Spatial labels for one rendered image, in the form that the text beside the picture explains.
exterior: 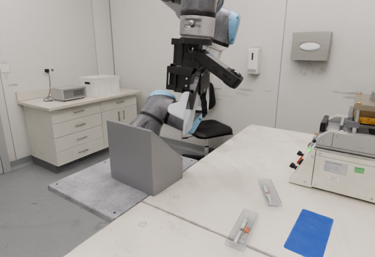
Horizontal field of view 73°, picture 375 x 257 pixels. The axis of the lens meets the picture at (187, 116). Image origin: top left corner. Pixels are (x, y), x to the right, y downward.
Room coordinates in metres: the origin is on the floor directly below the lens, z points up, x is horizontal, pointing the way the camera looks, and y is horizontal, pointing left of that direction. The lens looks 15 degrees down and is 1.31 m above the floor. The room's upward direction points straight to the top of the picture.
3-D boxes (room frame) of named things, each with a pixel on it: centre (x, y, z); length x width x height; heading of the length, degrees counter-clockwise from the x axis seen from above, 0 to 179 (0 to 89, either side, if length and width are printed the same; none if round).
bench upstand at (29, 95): (3.25, 1.49, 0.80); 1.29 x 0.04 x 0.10; 147
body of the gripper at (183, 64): (0.58, -0.01, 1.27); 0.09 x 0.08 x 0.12; 71
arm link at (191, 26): (0.58, -0.02, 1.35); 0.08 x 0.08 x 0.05
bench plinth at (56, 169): (3.12, 1.29, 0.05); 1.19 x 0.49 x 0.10; 147
